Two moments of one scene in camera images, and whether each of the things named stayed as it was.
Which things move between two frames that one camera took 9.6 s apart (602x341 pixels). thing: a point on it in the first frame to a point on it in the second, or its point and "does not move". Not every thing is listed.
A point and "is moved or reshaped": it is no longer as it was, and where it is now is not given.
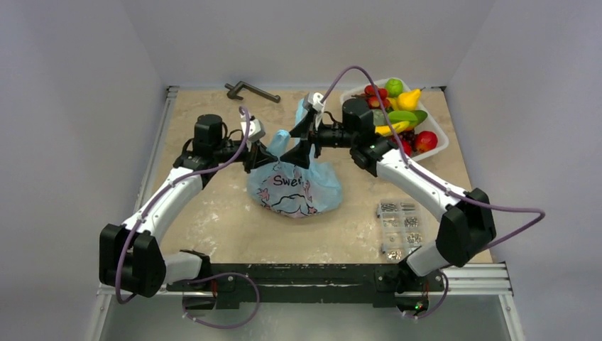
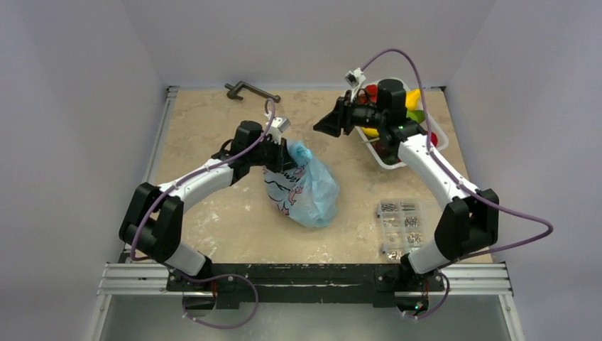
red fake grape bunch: x=370 y=96 does not move
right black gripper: x=309 y=141 to x=341 y=114
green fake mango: x=414 y=116 does not move
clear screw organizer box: x=402 y=227 does not move
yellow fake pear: x=409 y=101 does not move
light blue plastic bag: x=289 y=190 is moved or reshaped
